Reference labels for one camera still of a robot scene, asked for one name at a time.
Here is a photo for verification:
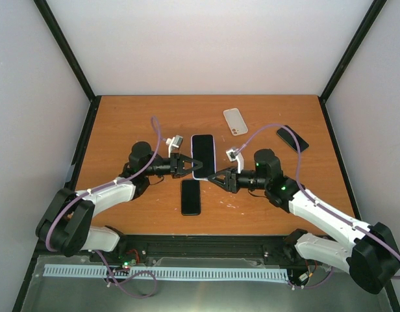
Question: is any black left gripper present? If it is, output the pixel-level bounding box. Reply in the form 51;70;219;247
144;151;202;177

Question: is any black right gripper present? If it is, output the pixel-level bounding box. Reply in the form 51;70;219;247
208;166;268;194

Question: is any silver phone black screen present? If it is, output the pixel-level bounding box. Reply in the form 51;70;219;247
181;179;201;215

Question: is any black phone case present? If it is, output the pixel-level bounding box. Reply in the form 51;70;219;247
181;177;201;216

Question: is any light blue phone case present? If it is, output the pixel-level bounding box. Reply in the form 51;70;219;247
190;134;218;181

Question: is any cream phone case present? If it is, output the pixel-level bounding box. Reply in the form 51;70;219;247
223;108;248;136

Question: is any teal phone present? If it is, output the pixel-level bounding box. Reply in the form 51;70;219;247
276;125;309;152

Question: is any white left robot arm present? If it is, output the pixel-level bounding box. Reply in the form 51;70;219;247
35;142;203;262

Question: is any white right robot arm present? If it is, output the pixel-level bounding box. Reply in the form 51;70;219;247
208;149;400;294

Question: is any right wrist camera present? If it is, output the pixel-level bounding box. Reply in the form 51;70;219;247
225;148;244;174

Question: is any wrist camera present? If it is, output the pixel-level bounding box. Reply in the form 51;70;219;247
166;135;184;157
225;148;244;174

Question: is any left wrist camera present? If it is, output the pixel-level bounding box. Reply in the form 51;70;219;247
166;135;184;157

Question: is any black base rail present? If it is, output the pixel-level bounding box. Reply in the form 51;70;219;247
34;234;381;270

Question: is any light blue cable duct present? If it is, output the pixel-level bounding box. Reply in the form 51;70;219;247
42;264;288;283

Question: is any black frame post left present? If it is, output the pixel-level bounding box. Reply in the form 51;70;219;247
33;0;96;103

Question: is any black frame post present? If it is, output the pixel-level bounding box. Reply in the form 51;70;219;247
319;0;387;105
33;0;96;103

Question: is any black frame post right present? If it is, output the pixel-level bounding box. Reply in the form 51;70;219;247
319;0;387;105

